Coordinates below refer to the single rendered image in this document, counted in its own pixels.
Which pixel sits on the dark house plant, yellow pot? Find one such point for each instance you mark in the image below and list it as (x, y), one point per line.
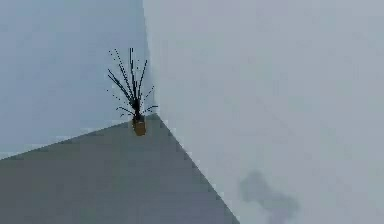
(136, 106)

